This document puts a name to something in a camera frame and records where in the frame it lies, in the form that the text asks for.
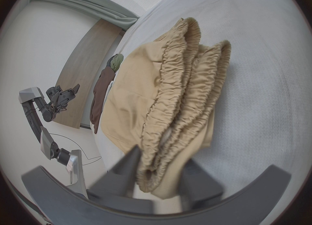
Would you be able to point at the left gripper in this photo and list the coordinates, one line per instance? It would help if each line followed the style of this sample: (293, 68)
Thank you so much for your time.
(65, 96)

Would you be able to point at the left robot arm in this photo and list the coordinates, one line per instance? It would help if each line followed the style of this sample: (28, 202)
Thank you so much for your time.
(31, 94)

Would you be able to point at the green garment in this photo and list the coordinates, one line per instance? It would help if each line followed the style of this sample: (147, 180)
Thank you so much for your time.
(117, 61)

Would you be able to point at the black garment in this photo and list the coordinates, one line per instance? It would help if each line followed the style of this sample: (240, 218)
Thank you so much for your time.
(109, 63)

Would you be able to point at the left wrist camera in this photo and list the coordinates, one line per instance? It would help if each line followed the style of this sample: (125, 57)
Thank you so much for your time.
(56, 89)

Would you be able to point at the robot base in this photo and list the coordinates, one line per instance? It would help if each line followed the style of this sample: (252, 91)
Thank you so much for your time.
(75, 168)

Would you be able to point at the tan shorts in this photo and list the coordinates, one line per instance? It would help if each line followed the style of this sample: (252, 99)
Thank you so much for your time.
(146, 92)

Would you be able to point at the white garment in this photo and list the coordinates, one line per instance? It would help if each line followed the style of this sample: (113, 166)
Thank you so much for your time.
(109, 87)

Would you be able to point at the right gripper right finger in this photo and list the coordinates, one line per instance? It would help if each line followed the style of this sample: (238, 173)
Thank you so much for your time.
(199, 185)

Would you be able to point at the brown shorts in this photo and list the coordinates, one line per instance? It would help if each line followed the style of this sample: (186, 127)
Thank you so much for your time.
(97, 102)

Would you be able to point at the bed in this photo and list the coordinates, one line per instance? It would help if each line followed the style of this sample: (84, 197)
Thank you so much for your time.
(256, 72)

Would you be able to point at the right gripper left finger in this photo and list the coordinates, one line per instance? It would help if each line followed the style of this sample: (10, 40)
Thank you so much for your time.
(117, 180)

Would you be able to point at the grey-green curtain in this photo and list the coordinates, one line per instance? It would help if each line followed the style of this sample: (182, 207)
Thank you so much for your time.
(97, 7)

